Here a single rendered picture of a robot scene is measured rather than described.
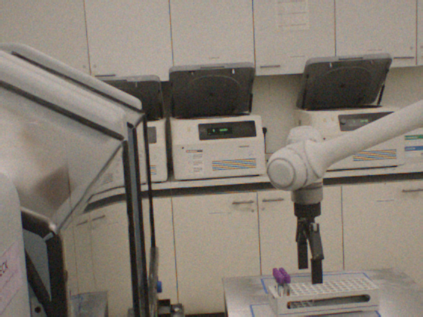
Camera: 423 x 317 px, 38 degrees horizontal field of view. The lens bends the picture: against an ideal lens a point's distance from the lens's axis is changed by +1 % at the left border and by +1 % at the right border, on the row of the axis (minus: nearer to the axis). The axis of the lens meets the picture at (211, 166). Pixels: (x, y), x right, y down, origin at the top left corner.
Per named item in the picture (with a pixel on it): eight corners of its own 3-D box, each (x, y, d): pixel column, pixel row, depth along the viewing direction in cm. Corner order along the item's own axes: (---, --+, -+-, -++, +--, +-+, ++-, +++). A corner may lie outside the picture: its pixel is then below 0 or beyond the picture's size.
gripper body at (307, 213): (325, 203, 167) (325, 236, 168) (315, 198, 175) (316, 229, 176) (297, 205, 166) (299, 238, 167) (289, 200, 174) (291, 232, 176)
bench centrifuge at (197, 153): (174, 183, 360) (166, 65, 351) (172, 168, 422) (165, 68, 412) (267, 176, 364) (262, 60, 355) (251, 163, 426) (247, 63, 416)
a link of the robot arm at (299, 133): (292, 178, 177) (279, 186, 165) (290, 124, 175) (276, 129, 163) (329, 178, 172) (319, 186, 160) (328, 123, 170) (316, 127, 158)
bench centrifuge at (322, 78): (315, 173, 366) (311, 56, 357) (294, 160, 428) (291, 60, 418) (407, 167, 369) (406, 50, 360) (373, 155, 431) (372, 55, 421)
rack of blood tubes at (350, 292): (276, 319, 168) (275, 297, 168) (268, 306, 178) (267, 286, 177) (381, 309, 172) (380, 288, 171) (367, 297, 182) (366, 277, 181)
